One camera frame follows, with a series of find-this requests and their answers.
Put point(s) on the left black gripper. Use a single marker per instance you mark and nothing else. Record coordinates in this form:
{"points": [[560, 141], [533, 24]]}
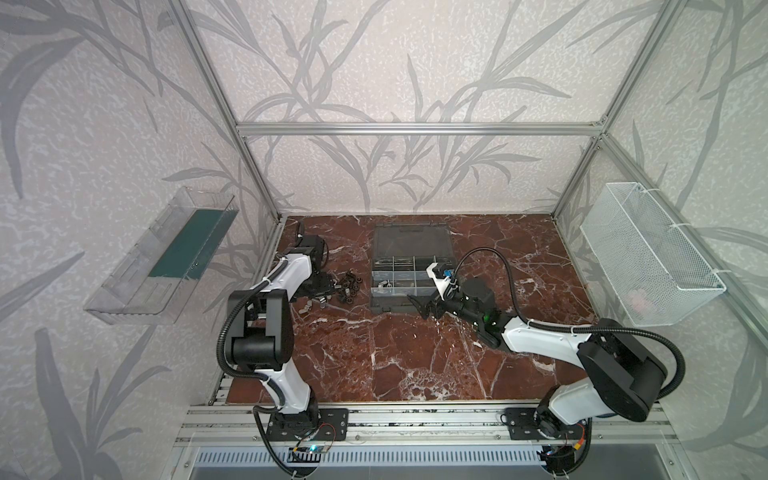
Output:
{"points": [[321, 287]]}

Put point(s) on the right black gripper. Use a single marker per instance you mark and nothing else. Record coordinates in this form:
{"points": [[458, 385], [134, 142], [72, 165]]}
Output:
{"points": [[444, 302]]}

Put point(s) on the grey plastic compartment organizer box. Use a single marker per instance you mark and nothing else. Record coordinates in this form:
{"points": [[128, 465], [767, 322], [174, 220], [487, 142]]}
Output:
{"points": [[402, 252]]}

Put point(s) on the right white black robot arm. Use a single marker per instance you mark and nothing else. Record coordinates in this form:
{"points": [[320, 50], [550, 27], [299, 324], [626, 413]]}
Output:
{"points": [[627, 370]]}

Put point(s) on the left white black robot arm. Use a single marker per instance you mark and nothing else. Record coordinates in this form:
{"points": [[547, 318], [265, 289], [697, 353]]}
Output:
{"points": [[256, 340]]}

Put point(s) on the green electronics board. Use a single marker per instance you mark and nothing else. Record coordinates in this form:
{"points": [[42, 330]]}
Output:
{"points": [[313, 453]]}

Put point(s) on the red object in basket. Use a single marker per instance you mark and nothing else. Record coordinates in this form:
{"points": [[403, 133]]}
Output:
{"points": [[640, 302]]}

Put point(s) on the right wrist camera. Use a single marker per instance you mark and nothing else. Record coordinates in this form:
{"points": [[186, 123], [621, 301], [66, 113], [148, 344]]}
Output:
{"points": [[443, 277]]}

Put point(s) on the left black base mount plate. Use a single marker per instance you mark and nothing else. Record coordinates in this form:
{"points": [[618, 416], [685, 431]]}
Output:
{"points": [[325, 424]]}

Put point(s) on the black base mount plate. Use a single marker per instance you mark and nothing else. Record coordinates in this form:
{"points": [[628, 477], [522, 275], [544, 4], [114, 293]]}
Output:
{"points": [[525, 423], [325, 424]]}

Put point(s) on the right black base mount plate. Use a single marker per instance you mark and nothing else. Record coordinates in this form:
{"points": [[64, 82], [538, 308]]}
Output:
{"points": [[525, 423]]}

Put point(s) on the clear plastic wall bin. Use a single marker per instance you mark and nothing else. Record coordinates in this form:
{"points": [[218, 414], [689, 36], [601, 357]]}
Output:
{"points": [[157, 277]]}

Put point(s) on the aluminium cage frame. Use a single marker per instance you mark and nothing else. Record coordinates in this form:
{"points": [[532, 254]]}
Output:
{"points": [[689, 124]]}

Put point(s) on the aluminium front rail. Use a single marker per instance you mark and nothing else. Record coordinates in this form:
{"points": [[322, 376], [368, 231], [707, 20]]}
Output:
{"points": [[419, 423]]}

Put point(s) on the white wire mesh basket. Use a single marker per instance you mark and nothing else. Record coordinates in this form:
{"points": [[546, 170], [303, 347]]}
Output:
{"points": [[639, 246]]}

